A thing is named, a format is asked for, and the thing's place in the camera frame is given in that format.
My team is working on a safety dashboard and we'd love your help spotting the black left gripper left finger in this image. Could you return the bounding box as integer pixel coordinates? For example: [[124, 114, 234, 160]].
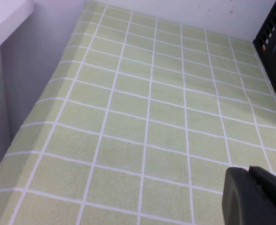
[[222, 166, 276, 225]]

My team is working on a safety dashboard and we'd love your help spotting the green white checked tablecloth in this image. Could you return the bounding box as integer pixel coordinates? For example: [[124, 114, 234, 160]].
[[0, 0, 276, 225]]

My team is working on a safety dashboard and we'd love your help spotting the white ledge board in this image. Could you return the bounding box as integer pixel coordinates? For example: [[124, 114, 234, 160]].
[[0, 0, 34, 57]]

